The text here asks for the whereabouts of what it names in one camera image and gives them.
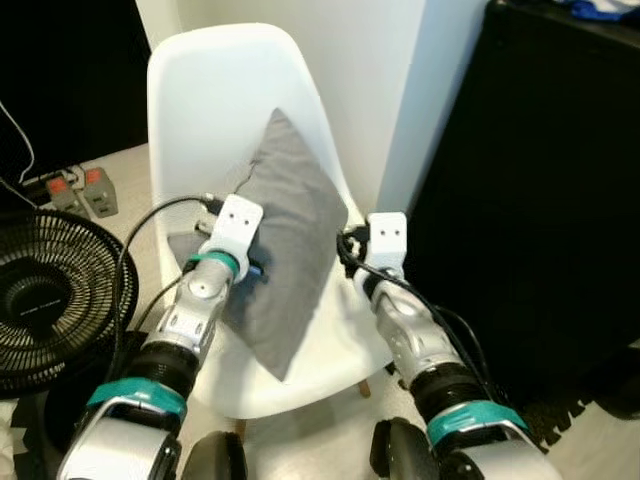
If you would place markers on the grey square pillow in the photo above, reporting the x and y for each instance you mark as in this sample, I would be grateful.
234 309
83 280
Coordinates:
290 230

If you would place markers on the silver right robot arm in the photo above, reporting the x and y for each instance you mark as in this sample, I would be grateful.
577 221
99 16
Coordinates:
415 345

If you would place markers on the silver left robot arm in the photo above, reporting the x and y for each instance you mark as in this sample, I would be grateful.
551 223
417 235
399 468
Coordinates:
195 310

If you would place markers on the white plastic shell chair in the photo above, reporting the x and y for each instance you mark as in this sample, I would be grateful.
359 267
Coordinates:
210 100

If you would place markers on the black floor fan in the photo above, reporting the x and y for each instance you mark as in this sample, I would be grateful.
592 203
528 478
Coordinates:
50 290

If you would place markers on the black robot right leg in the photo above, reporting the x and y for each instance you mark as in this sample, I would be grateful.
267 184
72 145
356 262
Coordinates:
400 455

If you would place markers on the black furniture panel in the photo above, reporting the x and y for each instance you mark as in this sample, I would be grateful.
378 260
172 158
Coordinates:
70 70

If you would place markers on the black cabinet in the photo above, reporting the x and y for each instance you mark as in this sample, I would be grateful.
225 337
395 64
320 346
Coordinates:
540 200

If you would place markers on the black foam floor mat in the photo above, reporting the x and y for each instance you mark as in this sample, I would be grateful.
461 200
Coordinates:
555 420

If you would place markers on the blue and white cloth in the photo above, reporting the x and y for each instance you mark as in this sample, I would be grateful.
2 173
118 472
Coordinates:
605 10

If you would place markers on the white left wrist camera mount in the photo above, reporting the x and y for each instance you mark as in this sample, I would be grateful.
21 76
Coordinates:
235 225

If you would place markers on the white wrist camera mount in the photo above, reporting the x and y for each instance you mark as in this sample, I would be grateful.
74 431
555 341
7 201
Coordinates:
386 240
235 225

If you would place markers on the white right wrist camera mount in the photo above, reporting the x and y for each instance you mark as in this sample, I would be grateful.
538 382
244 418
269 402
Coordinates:
386 240

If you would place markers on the grey red-switch power strip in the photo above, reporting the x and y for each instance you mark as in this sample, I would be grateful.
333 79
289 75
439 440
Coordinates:
65 195
100 192

